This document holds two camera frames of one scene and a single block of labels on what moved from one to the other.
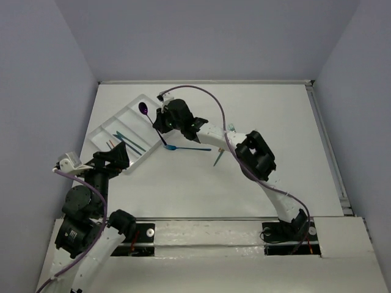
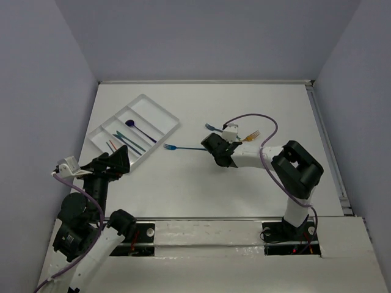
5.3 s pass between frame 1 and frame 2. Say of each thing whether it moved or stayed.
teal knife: stayed
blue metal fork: stayed
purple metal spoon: moved
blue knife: stayed
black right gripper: moved
